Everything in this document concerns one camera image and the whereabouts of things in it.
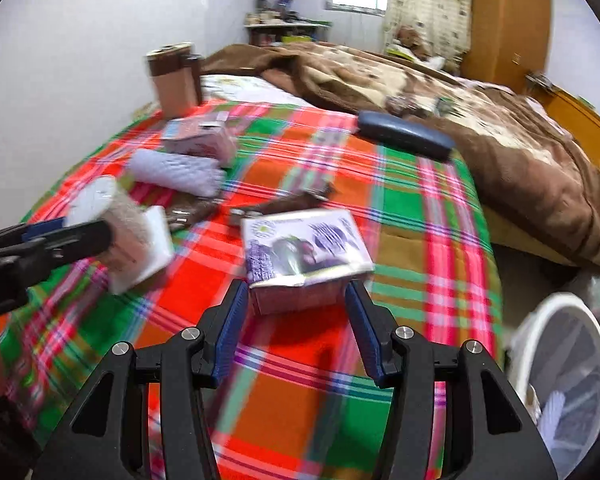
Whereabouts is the white bed sheet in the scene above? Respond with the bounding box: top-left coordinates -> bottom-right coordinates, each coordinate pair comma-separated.
200,74 -> 311,108

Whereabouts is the purple drink carton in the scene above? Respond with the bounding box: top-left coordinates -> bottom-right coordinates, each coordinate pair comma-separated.
240,209 -> 376,317

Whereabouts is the wooden wardrobe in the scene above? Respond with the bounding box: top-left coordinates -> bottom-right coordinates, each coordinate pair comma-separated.
460,0 -> 553,93

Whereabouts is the clear ribbed plastic bottle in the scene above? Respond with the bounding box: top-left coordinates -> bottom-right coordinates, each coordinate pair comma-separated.
127,149 -> 227,198

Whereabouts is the brown patterned blanket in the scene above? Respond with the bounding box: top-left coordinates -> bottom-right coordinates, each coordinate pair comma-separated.
200,42 -> 600,273

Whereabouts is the beige mug with brown lid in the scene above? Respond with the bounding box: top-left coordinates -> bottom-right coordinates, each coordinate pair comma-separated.
145,42 -> 204,117

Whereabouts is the group of bottles on shelf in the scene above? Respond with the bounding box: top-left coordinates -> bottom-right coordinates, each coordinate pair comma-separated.
252,0 -> 301,26

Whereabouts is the heart patterned curtain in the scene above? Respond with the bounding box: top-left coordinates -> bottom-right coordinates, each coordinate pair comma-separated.
384,0 -> 473,61

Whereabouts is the small dark patterned pouch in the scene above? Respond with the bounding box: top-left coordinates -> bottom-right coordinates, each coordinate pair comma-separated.
385,94 -> 421,113

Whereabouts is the wooden headboard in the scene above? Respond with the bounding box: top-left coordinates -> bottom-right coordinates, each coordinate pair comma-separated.
525,72 -> 600,186

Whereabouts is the dark blue glasses case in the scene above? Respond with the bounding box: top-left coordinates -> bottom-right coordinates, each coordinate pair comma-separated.
356,110 -> 455,162

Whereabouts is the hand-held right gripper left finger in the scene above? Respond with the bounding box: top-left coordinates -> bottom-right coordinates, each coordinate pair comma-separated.
32,279 -> 250,480

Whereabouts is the red green plaid tablecloth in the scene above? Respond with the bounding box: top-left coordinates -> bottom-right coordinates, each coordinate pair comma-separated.
0,100 -> 506,480

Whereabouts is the white round trash bin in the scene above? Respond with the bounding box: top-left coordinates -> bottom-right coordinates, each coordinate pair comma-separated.
505,292 -> 600,480

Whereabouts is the pink drink carton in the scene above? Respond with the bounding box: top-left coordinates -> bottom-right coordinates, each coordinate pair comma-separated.
161,116 -> 238,167

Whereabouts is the white shelf desk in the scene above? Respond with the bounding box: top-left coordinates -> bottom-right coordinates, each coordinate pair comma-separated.
244,20 -> 331,46

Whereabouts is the beige paper cup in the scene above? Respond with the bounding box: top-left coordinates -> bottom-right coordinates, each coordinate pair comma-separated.
65,175 -> 175,295

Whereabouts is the brown snack wrapper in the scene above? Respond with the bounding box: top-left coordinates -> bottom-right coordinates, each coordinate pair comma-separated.
229,184 -> 337,221
166,195 -> 223,233

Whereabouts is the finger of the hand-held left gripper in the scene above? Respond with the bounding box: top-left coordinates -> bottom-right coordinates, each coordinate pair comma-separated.
10,220 -> 115,286
0,217 -> 66,253

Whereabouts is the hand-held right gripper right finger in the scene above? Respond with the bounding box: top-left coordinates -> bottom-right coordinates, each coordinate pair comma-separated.
344,280 -> 558,480

